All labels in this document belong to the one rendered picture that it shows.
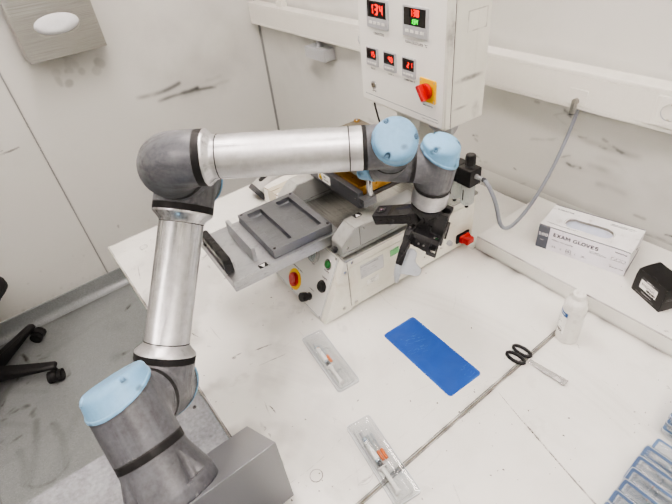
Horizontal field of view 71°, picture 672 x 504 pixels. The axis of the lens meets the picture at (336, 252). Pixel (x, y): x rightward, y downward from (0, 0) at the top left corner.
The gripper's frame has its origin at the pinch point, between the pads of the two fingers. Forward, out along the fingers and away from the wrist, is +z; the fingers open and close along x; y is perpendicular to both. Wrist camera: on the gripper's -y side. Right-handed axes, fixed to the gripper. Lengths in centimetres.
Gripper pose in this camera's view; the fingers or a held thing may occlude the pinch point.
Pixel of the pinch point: (406, 261)
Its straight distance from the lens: 115.2
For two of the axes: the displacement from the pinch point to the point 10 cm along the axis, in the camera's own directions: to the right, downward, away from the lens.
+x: 4.9, -6.4, 6.0
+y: 8.7, 3.8, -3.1
